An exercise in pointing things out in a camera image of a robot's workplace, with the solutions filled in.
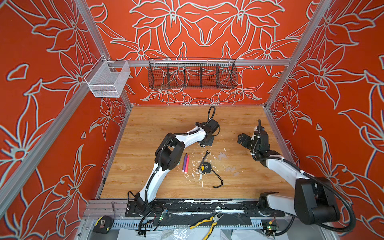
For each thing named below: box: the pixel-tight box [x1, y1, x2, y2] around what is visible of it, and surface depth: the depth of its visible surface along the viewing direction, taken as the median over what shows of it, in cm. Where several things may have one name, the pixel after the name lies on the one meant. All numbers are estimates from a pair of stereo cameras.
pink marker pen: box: [184, 154, 190, 175], surface depth 88 cm
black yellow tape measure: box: [92, 215, 113, 234], surface depth 69 cm
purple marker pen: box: [182, 152, 187, 173], surface depth 89 cm
